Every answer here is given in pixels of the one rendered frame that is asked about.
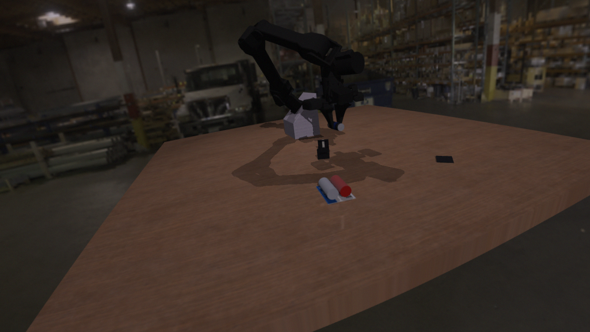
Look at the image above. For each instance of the black and blue battery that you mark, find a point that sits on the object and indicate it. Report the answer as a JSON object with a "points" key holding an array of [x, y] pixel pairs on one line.
{"points": [[338, 126]]}

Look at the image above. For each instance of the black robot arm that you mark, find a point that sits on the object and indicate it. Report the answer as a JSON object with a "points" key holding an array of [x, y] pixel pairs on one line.
{"points": [[312, 47]]}

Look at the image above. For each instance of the black battery holder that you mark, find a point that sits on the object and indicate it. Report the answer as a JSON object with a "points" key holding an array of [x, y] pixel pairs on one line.
{"points": [[323, 149]]}

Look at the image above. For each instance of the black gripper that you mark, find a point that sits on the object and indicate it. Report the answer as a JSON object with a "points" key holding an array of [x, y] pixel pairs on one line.
{"points": [[324, 106]]}

